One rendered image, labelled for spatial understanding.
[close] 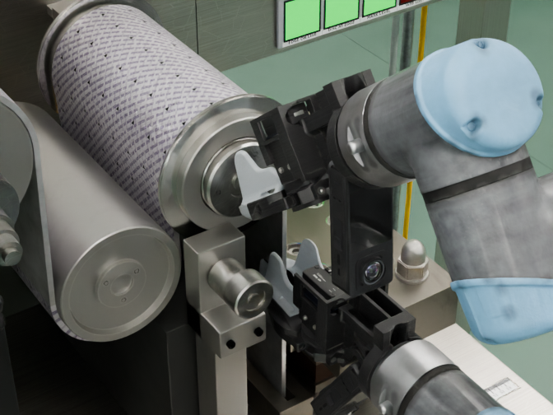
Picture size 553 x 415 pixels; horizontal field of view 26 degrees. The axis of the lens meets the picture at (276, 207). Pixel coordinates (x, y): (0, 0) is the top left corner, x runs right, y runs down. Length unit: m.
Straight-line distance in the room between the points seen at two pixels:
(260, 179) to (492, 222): 0.28
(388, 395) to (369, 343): 0.05
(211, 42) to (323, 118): 0.54
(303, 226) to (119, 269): 0.37
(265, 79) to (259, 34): 2.28
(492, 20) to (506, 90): 1.22
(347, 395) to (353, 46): 2.88
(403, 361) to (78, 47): 0.44
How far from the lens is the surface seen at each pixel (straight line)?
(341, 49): 3.91
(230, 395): 1.17
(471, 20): 1.98
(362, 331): 1.07
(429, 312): 1.30
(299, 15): 1.48
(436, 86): 0.75
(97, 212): 1.06
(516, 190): 0.77
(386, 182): 0.86
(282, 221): 1.15
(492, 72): 0.76
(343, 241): 0.92
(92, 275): 1.05
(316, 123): 0.91
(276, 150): 0.95
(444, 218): 0.78
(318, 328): 1.10
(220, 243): 1.06
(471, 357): 1.41
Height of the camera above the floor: 1.85
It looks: 36 degrees down
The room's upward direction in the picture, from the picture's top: straight up
